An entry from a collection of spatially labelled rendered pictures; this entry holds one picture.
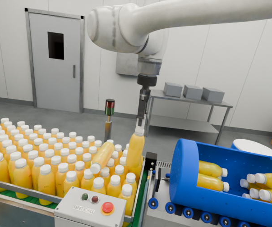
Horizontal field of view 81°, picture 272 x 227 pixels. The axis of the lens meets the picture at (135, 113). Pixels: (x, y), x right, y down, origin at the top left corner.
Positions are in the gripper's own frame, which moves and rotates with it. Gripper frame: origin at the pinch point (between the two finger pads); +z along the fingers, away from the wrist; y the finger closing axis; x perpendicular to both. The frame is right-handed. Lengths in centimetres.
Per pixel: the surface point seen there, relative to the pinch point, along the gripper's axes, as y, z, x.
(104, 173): -8.6, 22.1, 11.3
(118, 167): -3.6, 21.7, 6.6
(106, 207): -26.5, 18.4, 4.2
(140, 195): 1.6, 39.9, -5.1
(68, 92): 290, 75, 216
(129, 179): -8.7, 21.9, 0.6
